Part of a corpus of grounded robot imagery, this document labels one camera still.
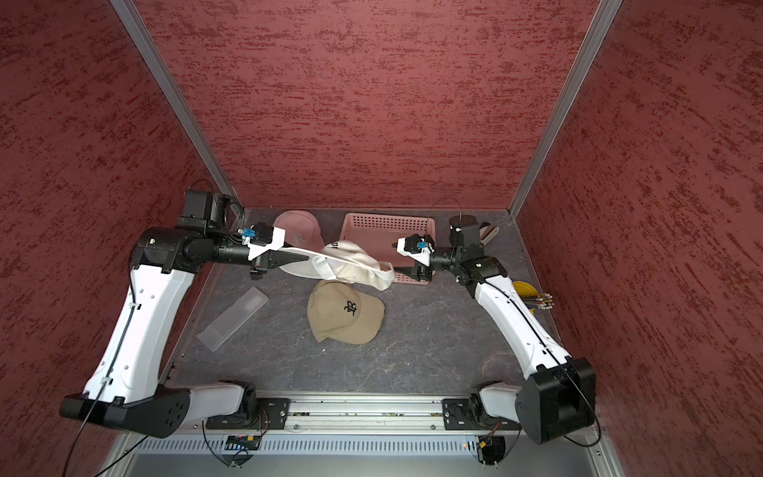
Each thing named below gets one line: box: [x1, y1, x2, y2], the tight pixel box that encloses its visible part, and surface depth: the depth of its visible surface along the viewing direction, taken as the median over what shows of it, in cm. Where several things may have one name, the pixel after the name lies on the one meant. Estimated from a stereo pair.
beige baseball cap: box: [306, 280, 385, 345], surface depth 88 cm
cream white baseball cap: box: [279, 240, 396, 292], surface depth 62 cm
